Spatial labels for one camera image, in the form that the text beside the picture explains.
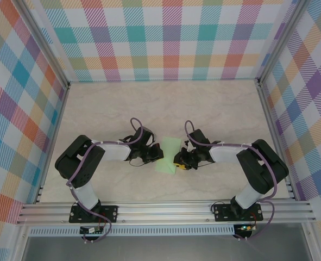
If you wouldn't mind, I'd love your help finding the light green paper sheet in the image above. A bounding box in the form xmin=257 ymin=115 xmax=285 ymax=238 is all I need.
xmin=154 ymin=135 xmax=182 ymax=175

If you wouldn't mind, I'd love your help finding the grey metal panel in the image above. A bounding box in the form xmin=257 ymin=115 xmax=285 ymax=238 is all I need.
xmin=21 ymin=235 xmax=313 ymax=261

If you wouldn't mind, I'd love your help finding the black circuit board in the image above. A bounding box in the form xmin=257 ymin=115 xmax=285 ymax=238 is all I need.
xmin=79 ymin=226 xmax=104 ymax=234

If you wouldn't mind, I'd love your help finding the thin black right gripper cable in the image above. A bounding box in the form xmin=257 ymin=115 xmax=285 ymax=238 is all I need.
xmin=195 ymin=160 xmax=214 ymax=169

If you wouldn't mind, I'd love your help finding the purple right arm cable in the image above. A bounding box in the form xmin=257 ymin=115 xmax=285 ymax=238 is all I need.
xmin=184 ymin=119 xmax=275 ymax=241

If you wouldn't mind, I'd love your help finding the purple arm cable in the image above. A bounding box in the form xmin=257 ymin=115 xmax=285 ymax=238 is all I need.
xmin=184 ymin=119 xmax=275 ymax=241
xmin=66 ymin=117 xmax=144 ymax=244

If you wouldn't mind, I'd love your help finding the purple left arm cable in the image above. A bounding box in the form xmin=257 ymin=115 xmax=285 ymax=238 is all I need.
xmin=66 ymin=117 xmax=144 ymax=244

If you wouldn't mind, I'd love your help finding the aluminium mounting rail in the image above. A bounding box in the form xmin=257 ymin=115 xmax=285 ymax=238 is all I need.
xmin=16 ymin=200 xmax=317 ymax=225

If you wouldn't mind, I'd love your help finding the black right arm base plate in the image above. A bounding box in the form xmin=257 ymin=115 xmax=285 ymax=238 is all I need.
xmin=213 ymin=203 xmax=263 ymax=221

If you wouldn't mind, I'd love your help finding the perforated metal cable tray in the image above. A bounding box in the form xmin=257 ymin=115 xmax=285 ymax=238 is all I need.
xmin=29 ymin=225 xmax=236 ymax=237

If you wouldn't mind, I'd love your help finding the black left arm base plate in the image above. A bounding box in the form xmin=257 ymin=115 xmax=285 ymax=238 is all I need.
xmin=69 ymin=205 xmax=119 ymax=223

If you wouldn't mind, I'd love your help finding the aluminium side rail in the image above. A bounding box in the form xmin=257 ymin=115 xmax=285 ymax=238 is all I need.
xmin=32 ymin=83 xmax=71 ymax=204
xmin=256 ymin=81 xmax=297 ymax=201

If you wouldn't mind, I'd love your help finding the aluminium frame post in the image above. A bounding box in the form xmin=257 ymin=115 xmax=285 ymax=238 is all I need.
xmin=254 ymin=0 xmax=313 ymax=88
xmin=12 ymin=0 xmax=71 ymax=90

